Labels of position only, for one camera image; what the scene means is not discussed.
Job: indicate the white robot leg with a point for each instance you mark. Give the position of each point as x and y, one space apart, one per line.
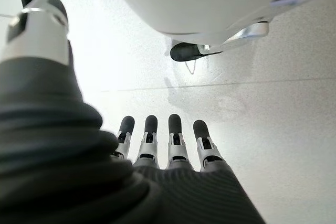
194 1

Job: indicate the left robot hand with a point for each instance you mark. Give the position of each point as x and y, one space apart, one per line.
52 155

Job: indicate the black robot foot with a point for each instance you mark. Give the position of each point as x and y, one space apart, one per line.
183 52

